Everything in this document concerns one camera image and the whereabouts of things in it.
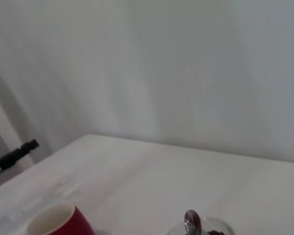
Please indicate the pile of coffee beans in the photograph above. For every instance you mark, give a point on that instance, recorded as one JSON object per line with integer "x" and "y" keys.
{"x": 214, "y": 232}

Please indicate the red ceramic mug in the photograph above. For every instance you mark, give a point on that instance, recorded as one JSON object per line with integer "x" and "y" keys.
{"x": 83, "y": 225}

